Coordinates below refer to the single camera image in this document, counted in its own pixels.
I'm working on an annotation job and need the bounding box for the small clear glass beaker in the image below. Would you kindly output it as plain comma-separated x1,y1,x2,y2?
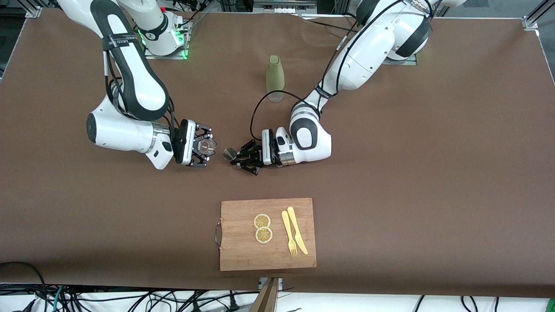
193,136,217,157

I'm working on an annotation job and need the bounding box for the steel double jigger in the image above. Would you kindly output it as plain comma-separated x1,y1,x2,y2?
223,147,243,170

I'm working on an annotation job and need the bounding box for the yellow plastic fork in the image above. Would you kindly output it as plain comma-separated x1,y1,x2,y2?
281,210,298,257

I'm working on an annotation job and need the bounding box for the yellow plastic knife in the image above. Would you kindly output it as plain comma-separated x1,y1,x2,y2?
287,206,309,255

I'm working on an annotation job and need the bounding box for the green sleeved glass bottle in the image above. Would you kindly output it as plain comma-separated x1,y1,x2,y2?
265,55,286,103

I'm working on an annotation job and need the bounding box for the wooden cutting board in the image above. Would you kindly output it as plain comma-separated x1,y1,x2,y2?
215,198,317,272

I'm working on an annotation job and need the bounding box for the brown table cover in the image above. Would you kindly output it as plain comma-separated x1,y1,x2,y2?
0,8,555,299

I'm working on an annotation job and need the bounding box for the grey power strip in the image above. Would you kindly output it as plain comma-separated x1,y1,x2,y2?
254,0,317,13

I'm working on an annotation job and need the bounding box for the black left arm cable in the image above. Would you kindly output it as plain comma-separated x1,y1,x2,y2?
250,0,434,141

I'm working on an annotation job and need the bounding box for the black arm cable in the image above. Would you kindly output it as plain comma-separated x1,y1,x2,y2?
104,37,178,143
250,0,434,141

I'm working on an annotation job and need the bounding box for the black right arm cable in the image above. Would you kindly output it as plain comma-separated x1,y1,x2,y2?
104,37,178,143

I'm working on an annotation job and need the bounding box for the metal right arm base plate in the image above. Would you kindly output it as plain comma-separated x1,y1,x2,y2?
142,17,191,60

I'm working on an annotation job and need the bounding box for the long black table cable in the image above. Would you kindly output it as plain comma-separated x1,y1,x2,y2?
310,19,360,34

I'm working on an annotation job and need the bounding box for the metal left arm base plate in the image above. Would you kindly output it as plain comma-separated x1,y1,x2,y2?
382,54,418,66

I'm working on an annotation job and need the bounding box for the black looped floor cable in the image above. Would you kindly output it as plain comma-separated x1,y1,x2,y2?
0,261,48,312

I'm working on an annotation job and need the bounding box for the aluminium frame corner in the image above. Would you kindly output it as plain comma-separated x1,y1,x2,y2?
522,0,555,31
24,0,44,19

